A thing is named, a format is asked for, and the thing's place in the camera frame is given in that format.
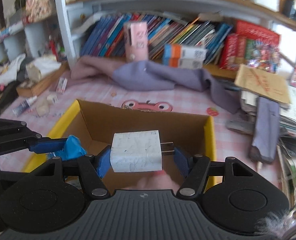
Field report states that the white wipes pack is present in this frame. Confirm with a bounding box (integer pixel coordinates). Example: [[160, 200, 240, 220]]
[[0, 22, 26, 40]]

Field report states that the row of leaning books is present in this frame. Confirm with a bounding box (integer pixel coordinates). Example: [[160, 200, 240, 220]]
[[80, 12, 234, 65]]

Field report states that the blue packet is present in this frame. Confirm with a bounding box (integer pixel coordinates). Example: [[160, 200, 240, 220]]
[[53, 135, 88, 160]]

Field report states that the yellow cardboard box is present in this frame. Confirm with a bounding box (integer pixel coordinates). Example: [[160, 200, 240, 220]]
[[23, 99, 216, 188]]

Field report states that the white bookshelf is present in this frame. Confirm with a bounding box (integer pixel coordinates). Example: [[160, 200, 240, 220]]
[[0, 0, 296, 80]]

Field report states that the beige roll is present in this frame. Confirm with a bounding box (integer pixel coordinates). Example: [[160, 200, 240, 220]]
[[36, 97, 50, 117]]

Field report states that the clear plastic case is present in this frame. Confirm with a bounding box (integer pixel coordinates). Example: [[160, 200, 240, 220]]
[[56, 77, 68, 95]]

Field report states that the small spray bottle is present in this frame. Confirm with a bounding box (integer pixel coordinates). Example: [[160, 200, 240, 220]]
[[12, 96, 38, 117]]

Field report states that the pink checked tablecloth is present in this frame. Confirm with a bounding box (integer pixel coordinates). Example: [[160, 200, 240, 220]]
[[0, 55, 296, 188]]

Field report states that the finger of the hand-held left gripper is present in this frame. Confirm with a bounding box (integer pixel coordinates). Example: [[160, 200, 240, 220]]
[[0, 120, 68, 155], [0, 170, 26, 183]]

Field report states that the flat wooden box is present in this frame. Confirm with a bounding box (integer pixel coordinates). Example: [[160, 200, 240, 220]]
[[16, 61, 69, 98]]

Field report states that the white shirt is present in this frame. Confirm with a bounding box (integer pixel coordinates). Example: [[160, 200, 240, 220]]
[[0, 54, 26, 85]]

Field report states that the black phone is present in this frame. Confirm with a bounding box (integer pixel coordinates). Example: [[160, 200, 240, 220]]
[[249, 97, 281, 164]]

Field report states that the beige tissue pack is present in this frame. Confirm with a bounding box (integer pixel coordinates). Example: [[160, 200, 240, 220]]
[[25, 56, 62, 82]]

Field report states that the purple cloth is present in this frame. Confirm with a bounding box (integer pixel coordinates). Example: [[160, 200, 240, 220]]
[[112, 60, 240, 114]]

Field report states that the pink plush toy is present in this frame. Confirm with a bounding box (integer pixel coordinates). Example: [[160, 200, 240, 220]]
[[135, 170, 181, 190]]

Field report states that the brown envelope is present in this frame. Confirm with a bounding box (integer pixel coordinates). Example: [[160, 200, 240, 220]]
[[234, 64, 291, 104]]

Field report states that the pink flower decoration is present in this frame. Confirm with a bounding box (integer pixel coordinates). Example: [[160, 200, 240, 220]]
[[25, 0, 53, 23]]

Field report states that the white charger plug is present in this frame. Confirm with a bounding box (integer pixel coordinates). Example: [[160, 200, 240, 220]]
[[109, 129, 175, 173]]

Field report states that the grey fur pompom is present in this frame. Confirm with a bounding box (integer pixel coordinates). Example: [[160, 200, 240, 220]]
[[256, 177, 296, 240]]

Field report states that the pink box on shelf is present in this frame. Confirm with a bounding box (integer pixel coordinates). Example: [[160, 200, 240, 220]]
[[124, 21, 149, 62]]

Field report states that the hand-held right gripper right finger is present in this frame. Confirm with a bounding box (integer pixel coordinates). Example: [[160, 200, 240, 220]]
[[174, 147, 262, 201]]

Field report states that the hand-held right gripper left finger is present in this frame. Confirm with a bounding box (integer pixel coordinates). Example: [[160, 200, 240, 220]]
[[25, 148, 112, 201]]

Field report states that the small black device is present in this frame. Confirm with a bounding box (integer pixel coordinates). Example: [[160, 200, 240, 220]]
[[282, 0, 296, 19]]

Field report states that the red dictionary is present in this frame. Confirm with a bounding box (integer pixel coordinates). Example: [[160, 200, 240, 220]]
[[219, 34, 239, 69], [234, 36, 248, 69]]

